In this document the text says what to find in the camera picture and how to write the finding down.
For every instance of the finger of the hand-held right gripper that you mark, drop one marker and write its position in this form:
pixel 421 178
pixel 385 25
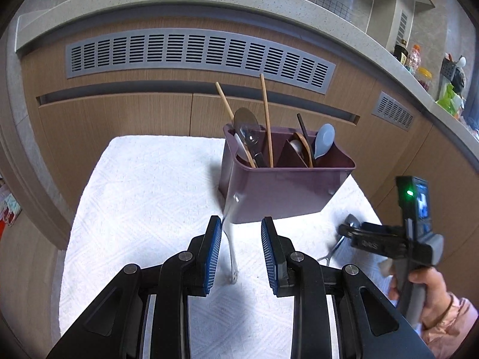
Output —
pixel 374 239

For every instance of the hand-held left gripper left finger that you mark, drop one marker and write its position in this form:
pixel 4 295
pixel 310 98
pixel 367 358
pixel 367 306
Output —
pixel 213 258

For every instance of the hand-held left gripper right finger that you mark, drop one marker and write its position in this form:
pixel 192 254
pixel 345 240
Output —
pixel 267 258

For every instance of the metal spoon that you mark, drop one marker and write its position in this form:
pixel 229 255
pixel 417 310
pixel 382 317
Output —
pixel 351 218
pixel 251 137
pixel 296 146

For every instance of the purple plastic utensil holder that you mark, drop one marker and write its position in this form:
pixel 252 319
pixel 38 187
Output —
pixel 284 190

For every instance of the blue-grey plastic spoon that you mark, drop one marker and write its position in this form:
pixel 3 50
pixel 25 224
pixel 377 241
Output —
pixel 323 140

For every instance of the white plastic spoon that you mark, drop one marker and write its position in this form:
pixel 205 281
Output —
pixel 241 149

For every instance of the wooden spoon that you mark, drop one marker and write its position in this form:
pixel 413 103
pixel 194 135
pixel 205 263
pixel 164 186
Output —
pixel 307 149

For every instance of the wooden chopstick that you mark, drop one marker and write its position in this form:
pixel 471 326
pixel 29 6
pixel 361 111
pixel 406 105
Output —
pixel 232 116
pixel 266 119

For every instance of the person's right forearm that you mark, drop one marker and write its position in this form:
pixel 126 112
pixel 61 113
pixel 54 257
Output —
pixel 456 325

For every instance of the person's right hand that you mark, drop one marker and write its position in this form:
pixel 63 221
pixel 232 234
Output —
pixel 436 295

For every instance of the white towel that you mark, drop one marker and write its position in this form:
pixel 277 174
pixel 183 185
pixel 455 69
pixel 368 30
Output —
pixel 149 202

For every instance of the short grey vent grille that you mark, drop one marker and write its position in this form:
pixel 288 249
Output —
pixel 394 111

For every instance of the green packet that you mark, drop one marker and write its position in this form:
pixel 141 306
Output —
pixel 449 101

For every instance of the jar with yellow lid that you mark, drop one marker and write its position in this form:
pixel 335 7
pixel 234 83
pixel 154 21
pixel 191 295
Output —
pixel 424 79

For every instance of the wooden kitchen cabinet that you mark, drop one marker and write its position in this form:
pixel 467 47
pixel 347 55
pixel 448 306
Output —
pixel 131 112

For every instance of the black countertop rack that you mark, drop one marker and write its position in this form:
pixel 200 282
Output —
pixel 451 71

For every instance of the clear plastic bottle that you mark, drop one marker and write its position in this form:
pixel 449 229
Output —
pixel 413 59

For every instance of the dark sauce bottle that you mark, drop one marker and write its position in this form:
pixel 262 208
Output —
pixel 401 52

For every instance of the long grey vent grille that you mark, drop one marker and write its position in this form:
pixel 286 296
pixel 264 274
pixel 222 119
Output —
pixel 202 52

